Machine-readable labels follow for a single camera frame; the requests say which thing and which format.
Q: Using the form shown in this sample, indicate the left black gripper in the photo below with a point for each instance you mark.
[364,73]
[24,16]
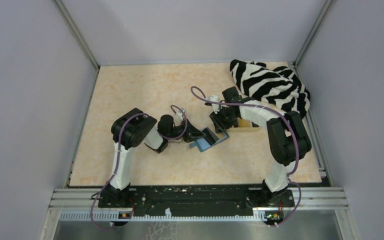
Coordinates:
[192,133]

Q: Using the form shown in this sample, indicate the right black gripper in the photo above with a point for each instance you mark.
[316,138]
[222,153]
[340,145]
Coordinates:
[215,117]

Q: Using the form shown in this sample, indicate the blue leather card holder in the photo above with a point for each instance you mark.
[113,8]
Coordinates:
[203,146]

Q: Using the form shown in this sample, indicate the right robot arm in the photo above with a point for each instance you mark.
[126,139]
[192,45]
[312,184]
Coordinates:
[288,139]

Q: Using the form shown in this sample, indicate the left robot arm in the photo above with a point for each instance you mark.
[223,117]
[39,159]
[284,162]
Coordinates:
[137,127]

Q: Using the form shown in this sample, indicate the zebra striped cloth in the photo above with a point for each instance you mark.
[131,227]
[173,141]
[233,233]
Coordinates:
[279,86]

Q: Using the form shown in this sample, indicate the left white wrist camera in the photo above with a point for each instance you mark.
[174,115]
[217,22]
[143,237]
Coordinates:
[179,116]

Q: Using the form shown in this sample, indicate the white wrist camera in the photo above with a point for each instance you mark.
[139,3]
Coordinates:
[179,116]
[212,99]

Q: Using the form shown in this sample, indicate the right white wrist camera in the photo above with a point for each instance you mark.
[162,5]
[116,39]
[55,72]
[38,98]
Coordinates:
[212,99]

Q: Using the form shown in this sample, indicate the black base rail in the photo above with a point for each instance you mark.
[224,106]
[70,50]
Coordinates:
[220,200]

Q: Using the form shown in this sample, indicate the white slotted cable duct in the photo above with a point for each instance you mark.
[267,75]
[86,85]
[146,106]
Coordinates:
[116,216]

